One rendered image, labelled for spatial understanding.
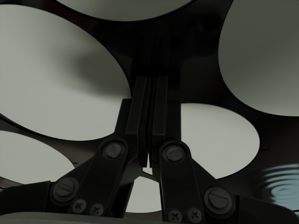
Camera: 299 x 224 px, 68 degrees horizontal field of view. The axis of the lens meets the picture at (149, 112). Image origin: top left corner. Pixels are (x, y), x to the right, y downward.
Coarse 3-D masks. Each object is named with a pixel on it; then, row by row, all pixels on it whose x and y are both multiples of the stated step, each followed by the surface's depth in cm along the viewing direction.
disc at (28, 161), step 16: (0, 144) 18; (16, 144) 18; (32, 144) 18; (0, 160) 20; (16, 160) 20; (32, 160) 20; (48, 160) 20; (64, 160) 19; (16, 176) 23; (32, 176) 22; (48, 176) 22
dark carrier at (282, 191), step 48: (0, 0) 10; (48, 0) 9; (192, 0) 9; (144, 48) 11; (192, 48) 10; (192, 96) 13; (48, 144) 18; (96, 144) 17; (288, 144) 15; (240, 192) 21; (288, 192) 20
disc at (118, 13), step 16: (64, 0) 9; (80, 0) 9; (96, 0) 9; (112, 0) 9; (128, 0) 9; (144, 0) 9; (160, 0) 9; (176, 0) 9; (96, 16) 10; (112, 16) 10; (128, 16) 10; (144, 16) 10
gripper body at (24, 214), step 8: (0, 216) 7; (8, 216) 6; (16, 216) 6; (24, 216) 6; (32, 216) 6; (40, 216) 6; (48, 216) 6; (56, 216) 6; (64, 216) 6; (72, 216) 6; (80, 216) 7; (88, 216) 7; (96, 216) 7
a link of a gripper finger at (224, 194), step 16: (160, 80) 11; (160, 96) 10; (160, 112) 9; (176, 112) 10; (160, 128) 9; (176, 128) 10; (160, 144) 9; (160, 176) 9; (208, 176) 8; (208, 192) 8; (224, 192) 8; (208, 208) 7; (224, 208) 7
